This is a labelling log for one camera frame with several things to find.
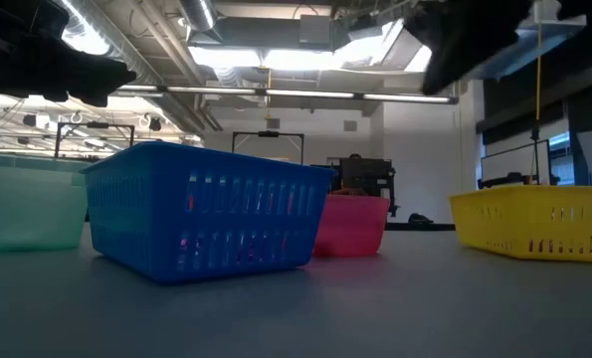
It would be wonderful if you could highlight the blue plastic basket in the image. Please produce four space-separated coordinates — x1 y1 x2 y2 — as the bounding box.
80 141 337 285

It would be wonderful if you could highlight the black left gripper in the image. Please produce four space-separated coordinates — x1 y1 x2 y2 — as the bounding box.
0 0 138 108

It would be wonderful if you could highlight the teal plastic bin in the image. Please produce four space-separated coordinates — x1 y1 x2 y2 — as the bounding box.
0 150 89 253

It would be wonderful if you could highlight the black rig frame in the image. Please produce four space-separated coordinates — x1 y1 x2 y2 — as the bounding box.
231 129 305 166

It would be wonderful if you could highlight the pink plastic bowl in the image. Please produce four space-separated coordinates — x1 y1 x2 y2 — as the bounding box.
312 193 392 259

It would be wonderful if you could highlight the rectangular metal air duct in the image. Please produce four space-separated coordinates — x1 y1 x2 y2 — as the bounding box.
404 0 588 81

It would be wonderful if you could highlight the yellow plastic basket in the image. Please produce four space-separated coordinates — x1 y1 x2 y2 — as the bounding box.
448 184 592 264

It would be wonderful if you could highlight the long ceiling light strip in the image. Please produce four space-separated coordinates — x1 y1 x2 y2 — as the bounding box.
110 83 460 105

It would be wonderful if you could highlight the black background robot rig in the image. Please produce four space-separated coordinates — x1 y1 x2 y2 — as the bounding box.
310 153 399 218

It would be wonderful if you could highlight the black table frame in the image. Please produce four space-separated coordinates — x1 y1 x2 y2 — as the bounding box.
384 212 456 232

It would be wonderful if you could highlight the grey ceiling air unit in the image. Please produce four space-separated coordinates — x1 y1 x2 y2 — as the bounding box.
297 13 336 51

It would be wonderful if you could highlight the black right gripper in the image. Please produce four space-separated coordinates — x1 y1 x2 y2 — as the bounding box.
403 0 535 96

